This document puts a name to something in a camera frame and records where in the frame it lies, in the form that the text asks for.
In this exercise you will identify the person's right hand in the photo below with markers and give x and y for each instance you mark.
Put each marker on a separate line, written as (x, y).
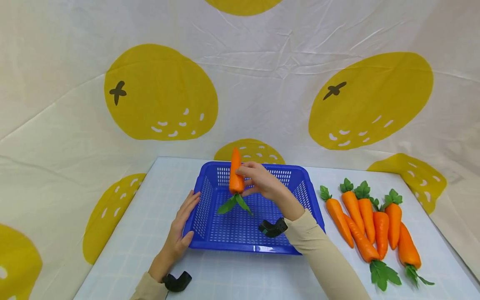
(270, 185)

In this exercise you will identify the person's left hand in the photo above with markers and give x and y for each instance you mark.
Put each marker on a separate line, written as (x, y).
(173, 243)

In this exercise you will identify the person's left fingers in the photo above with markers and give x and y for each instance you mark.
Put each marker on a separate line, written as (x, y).
(183, 208)

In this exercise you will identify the person's left thumb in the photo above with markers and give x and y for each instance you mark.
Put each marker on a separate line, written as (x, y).
(188, 240)

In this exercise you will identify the person's right fingers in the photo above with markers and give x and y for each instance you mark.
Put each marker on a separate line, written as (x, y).
(248, 170)

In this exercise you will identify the person's right thumb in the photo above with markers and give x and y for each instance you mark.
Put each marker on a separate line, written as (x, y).
(251, 191)

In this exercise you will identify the person's left index finger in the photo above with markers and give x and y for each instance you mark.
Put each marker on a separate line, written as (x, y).
(192, 207)

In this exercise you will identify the toy carrot with green leaves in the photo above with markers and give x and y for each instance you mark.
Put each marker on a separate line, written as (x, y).
(236, 177)

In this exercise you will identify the blue plastic mesh basket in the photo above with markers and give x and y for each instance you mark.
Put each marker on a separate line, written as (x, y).
(232, 229)

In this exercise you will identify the person's right forearm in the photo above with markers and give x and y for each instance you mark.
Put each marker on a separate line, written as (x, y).
(322, 258)

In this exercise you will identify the person's left forearm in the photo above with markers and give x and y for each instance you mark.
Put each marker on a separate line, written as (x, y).
(150, 289)

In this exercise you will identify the black wrist band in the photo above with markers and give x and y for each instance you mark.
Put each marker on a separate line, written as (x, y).
(273, 228)
(177, 282)

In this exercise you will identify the group of orange carrots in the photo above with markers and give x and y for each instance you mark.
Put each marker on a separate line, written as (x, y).
(365, 237)

